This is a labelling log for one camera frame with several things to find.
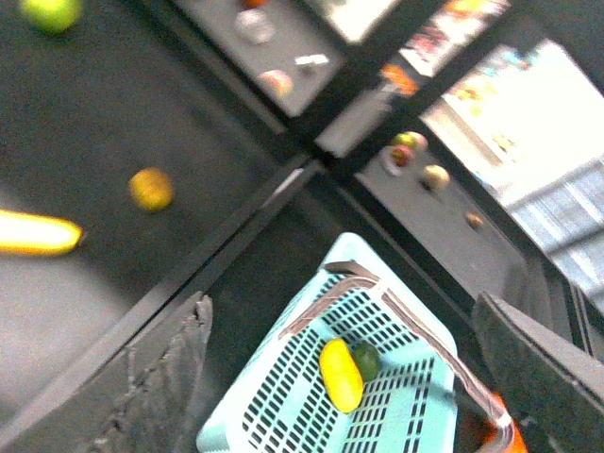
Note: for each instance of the green avocado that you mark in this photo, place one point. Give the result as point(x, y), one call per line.
point(367, 360)

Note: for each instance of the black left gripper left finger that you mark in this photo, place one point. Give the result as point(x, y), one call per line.
point(147, 399)

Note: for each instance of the yellow mango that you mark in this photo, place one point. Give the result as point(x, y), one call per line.
point(341, 376)

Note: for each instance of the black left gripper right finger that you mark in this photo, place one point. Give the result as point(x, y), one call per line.
point(541, 376)

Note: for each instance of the light blue plastic basket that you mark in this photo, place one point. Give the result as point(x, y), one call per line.
point(279, 403)

